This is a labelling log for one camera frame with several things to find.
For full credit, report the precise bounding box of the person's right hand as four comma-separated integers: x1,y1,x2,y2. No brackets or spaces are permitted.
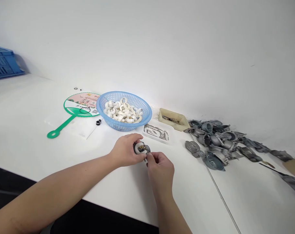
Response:
146,151,175,186

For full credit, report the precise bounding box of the person's left hand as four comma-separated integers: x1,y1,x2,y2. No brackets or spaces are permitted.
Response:
108,133,148,168

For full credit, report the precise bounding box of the clear tray of metal pins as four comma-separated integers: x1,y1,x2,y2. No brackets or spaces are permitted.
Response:
142,122,174,145

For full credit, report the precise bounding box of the pile of white plastic floats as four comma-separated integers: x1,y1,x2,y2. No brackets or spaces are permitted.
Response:
103,97,144,124

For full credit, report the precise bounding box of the blue plastic basket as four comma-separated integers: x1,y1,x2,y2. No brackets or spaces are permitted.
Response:
96,91,153,132

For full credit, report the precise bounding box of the white paper sheet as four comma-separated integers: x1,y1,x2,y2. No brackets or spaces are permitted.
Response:
64,116,104,140

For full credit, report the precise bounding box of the beige plastic tray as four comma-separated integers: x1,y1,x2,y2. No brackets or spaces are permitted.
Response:
159,108,191,132

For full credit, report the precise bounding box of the green plastic hand fan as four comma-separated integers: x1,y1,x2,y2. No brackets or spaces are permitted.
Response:
46,92,103,139

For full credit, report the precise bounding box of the pile of grey metal castings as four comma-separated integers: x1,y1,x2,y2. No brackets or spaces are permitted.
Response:
184,119,295,173

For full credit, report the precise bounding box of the black thin tool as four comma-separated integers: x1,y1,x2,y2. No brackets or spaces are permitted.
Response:
258,162,290,177

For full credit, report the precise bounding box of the person's body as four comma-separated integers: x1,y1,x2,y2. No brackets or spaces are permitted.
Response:
0,164,160,234

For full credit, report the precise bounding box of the blue plastic crate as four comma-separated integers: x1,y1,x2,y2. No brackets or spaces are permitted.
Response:
0,44,26,81

